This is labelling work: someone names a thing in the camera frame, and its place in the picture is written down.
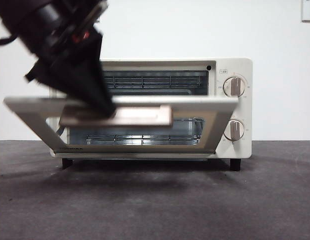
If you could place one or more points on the beige oven timer knob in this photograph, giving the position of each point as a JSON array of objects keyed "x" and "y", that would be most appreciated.
[{"x": 234, "y": 130}]

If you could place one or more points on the pale grey left wrist camera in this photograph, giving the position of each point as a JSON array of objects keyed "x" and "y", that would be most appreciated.
[{"x": 95, "y": 12}]

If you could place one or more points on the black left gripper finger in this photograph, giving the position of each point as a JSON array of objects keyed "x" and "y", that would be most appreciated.
[{"x": 90, "y": 82}]

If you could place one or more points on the white Toshiba toaster oven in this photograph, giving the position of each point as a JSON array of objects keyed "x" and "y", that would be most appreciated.
[{"x": 242, "y": 110}]

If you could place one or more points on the beige oven temperature knob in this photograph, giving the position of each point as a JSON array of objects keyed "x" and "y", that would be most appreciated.
[{"x": 235, "y": 86}]

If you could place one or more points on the white wall socket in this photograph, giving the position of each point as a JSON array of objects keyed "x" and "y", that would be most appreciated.
[{"x": 308, "y": 11}]

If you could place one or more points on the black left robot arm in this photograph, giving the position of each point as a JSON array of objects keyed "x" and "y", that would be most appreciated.
[{"x": 32, "y": 22}]

